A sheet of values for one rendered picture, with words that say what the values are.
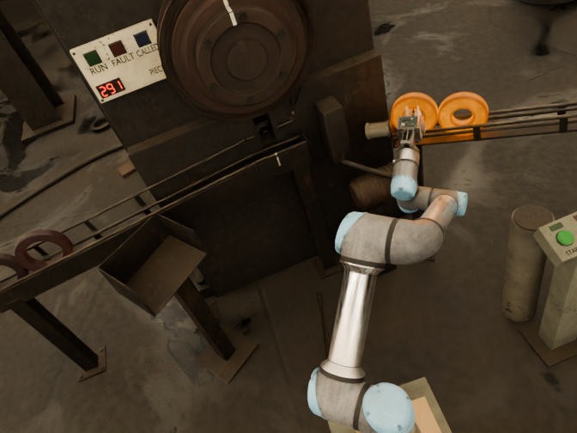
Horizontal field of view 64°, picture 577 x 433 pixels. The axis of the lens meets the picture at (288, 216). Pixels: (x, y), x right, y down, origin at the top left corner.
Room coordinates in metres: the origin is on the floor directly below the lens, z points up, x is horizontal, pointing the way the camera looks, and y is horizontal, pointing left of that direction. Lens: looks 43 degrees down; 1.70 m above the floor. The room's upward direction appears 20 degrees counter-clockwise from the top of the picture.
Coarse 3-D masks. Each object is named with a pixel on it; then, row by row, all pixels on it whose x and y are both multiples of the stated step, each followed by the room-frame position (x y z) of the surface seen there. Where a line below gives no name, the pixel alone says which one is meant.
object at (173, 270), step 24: (144, 240) 1.21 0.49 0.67; (168, 240) 1.24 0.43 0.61; (192, 240) 1.15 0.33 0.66; (120, 264) 1.14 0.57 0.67; (144, 264) 1.18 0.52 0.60; (168, 264) 1.13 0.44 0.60; (192, 264) 1.09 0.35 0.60; (120, 288) 1.04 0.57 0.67; (144, 288) 1.08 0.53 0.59; (168, 288) 1.03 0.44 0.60; (192, 288) 1.11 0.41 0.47; (192, 312) 1.08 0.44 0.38; (216, 336) 1.10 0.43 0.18; (240, 336) 1.17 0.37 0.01; (216, 360) 1.10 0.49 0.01; (240, 360) 1.06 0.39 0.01
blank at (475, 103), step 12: (456, 96) 1.21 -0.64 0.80; (468, 96) 1.18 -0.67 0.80; (480, 96) 1.19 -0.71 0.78; (444, 108) 1.22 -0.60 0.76; (456, 108) 1.20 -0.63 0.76; (468, 108) 1.18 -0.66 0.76; (480, 108) 1.16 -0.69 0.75; (444, 120) 1.22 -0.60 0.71; (456, 120) 1.22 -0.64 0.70; (468, 120) 1.20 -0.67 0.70; (480, 120) 1.16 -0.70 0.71
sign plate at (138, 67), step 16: (128, 32) 1.48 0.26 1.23; (80, 48) 1.47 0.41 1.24; (96, 48) 1.47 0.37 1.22; (128, 48) 1.47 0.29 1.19; (144, 48) 1.48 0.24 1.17; (80, 64) 1.46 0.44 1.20; (96, 64) 1.47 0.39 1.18; (112, 64) 1.47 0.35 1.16; (128, 64) 1.47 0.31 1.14; (144, 64) 1.48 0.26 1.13; (160, 64) 1.48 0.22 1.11; (96, 80) 1.47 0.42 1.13; (112, 80) 1.47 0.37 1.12; (128, 80) 1.47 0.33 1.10; (144, 80) 1.47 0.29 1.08; (160, 80) 1.48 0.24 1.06; (112, 96) 1.47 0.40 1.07
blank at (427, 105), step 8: (400, 96) 1.33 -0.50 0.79; (408, 96) 1.29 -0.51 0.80; (416, 96) 1.28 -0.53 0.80; (424, 96) 1.27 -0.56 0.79; (400, 104) 1.30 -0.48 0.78; (408, 104) 1.29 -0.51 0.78; (416, 104) 1.27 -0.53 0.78; (424, 104) 1.26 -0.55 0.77; (432, 104) 1.25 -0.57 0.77; (392, 112) 1.31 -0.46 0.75; (400, 112) 1.30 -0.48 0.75; (424, 112) 1.26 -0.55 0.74; (432, 112) 1.25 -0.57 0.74; (392, 120) 1.31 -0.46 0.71; (424, 120) 1.26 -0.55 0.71; (432, 120) 1.25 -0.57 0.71; (432, 128) 1.25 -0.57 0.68
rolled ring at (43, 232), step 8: (32, 232) 1.34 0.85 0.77; (40, 232) 1.34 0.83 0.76; (48, 232) 1.34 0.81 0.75; (56, 232) 1.35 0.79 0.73; (24, 240) 1.32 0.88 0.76; (32, 240) 1.32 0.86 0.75; (40, 240) 1.32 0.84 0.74; (48, 240) 1.33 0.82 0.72; (56, 240) 1.33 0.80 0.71; (64, 240) 1.33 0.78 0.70; (16, 248) 1.32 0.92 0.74; (24, 248) 1.32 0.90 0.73; (64, 248) 1.33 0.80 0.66; (72, 248) 1.34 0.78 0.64; (16, 256) 1.32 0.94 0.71; (24, 256) 1.32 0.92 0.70; (72, 256) 1.33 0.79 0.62; (24, 264) 1.32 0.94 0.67; (32, 264) 1.32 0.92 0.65; (40, 264) 1.33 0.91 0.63; (48, 264) 1.33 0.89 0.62
